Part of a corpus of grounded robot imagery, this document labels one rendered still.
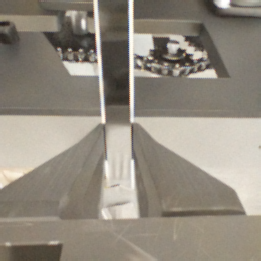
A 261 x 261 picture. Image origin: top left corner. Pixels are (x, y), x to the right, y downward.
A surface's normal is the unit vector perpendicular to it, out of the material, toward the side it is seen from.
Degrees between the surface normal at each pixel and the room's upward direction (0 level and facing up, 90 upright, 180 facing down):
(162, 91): 90
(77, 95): 90
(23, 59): 90
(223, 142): 0
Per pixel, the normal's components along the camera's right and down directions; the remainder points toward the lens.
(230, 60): 0.05, -0.66
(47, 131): 0.03, 0.75
